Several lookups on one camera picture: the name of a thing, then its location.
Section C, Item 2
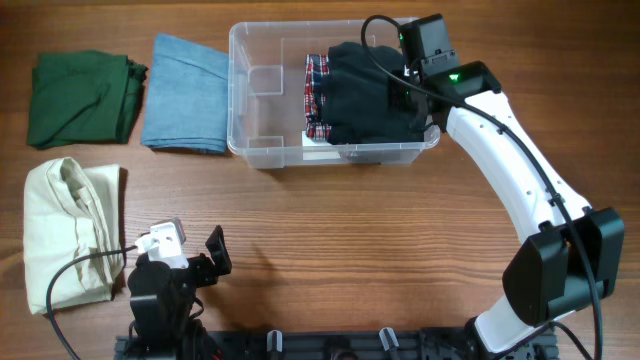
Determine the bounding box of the black garment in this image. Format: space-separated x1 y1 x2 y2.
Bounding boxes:
321 42 425 145

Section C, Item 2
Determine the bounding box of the red navy plaid garment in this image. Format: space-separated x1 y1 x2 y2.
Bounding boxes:
304 54 331 141

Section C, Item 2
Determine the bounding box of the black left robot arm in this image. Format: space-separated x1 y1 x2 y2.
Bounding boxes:
118 219 232 359

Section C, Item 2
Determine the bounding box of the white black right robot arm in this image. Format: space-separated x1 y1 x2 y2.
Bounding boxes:
390 62 625 359

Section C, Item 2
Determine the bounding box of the white label in bin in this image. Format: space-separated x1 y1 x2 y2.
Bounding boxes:
301 131 341 161

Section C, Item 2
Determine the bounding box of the clear plastic storage bin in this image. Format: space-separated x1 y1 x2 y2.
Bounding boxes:
227 20 441 169

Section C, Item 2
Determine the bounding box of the cream folded garment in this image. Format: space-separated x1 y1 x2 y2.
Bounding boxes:
23 157 125 314

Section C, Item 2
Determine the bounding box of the blue folded towel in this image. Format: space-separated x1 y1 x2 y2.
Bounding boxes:
141 34 229 154

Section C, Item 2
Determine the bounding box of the green folded garment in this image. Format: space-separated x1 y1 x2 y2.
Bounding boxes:
26 50 148 150

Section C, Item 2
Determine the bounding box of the left clear rail clip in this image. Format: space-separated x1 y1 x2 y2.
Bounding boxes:
266 330 283 353

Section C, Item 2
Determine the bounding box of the clear rail clip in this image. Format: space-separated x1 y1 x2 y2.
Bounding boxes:
266 330 283 353
379 327 399 352

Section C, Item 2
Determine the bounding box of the black left camera cable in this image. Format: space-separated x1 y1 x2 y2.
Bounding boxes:
45 244 139 360

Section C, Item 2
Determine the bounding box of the right clear rail clip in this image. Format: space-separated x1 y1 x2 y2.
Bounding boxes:
379 327 399 352

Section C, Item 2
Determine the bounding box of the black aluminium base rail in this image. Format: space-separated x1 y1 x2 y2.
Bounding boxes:
114 328 560 360

